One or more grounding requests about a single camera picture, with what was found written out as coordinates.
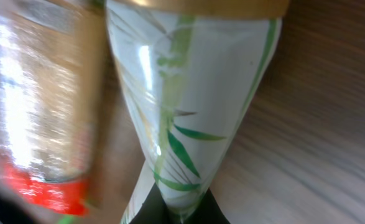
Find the white refill pouch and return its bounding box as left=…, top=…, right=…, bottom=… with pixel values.
left=106, top=0, right=289, bottom=223

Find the orange spaghetti pack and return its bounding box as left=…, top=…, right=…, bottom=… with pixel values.
left=0, top=0, right=108, bottom=216

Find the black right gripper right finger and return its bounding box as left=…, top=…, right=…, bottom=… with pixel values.
left=183, top=189, right=230, bottom=224

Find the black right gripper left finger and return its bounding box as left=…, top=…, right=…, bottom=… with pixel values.
left=129, top=184, right=172, bottom=224

